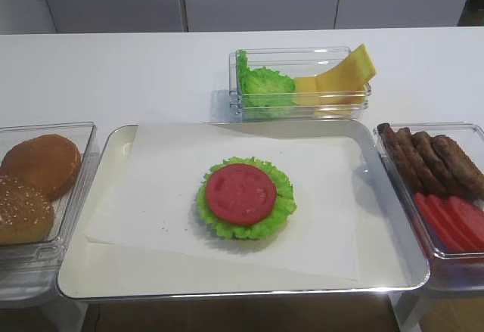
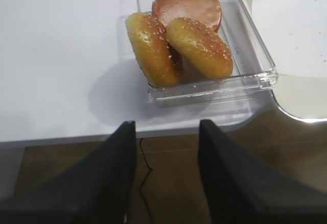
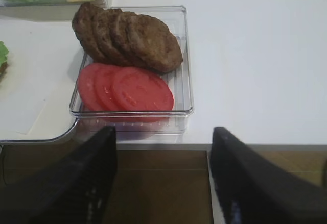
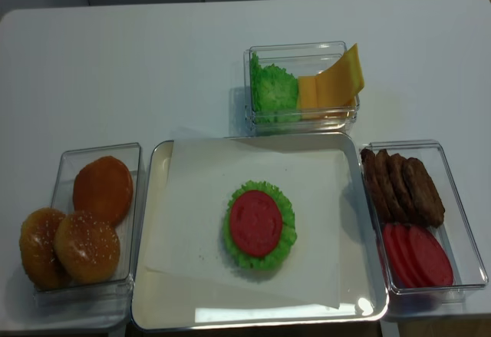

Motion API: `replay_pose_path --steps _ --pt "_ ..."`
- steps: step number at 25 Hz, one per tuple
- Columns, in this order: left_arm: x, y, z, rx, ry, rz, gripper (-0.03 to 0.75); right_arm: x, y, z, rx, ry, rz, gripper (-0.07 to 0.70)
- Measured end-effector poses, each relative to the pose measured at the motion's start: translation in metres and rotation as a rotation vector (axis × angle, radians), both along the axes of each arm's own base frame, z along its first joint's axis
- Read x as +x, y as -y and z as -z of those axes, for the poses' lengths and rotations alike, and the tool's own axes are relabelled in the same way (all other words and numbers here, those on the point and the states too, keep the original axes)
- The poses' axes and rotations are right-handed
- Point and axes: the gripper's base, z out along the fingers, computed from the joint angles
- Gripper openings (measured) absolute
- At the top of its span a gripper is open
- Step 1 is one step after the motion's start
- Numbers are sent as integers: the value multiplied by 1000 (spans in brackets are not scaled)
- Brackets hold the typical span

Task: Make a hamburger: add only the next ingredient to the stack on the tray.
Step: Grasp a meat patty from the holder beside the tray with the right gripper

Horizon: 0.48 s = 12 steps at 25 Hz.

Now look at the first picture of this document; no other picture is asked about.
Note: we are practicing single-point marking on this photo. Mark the clear lettuce cheese container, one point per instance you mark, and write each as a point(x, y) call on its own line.
point(293, 62)

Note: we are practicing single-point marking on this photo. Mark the flat yellow cheese slice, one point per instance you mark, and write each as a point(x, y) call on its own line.
point(306, 92)

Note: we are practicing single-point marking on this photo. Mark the leaning yellow cheese slice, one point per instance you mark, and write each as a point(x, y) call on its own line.
point(345, 83)

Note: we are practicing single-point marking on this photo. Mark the red tomato slice on tray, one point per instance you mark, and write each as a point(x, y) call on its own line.
point(241, 194)

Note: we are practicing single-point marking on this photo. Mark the white parchment paper sheet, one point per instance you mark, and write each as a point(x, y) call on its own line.
point(153, 202)

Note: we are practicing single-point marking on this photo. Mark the green lettuce in container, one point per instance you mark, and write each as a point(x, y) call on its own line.
point(263, 87)

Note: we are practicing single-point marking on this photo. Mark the green lettuce leaf on tray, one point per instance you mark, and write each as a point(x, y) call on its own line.
point(285, 204)

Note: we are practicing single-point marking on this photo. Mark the silver metal tray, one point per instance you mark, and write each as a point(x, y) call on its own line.
point(92, 269)

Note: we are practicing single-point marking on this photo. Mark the brown patty far left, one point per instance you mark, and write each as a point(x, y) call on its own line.
point(396, 153)

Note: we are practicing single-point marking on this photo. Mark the brown patty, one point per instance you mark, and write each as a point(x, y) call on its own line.
point(459, 164)
point(396, 153)
point(414, 158)
point(442, 183)

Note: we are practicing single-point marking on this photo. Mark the plain brown bun bottom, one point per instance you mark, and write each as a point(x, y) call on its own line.
point(49, 163)

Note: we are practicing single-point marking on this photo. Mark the clear patty tomato container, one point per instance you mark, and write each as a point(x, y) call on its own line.
point(423, 252)

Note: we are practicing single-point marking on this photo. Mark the clear bun container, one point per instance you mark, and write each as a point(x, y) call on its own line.
point(49, 252)

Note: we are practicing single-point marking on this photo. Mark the red tomato slice left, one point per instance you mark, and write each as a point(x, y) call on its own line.
point(439, 225)

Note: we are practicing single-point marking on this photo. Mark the sesame bun top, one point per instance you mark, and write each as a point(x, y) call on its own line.
point(27, 215)

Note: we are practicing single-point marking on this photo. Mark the brown patty far right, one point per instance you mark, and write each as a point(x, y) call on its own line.
point(459, 164)

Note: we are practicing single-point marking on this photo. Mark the red tomato slice middle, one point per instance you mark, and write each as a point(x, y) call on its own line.
point(469, 243)

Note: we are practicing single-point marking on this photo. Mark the red tomato slice right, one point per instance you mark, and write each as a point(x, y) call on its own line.
point(467, 216)

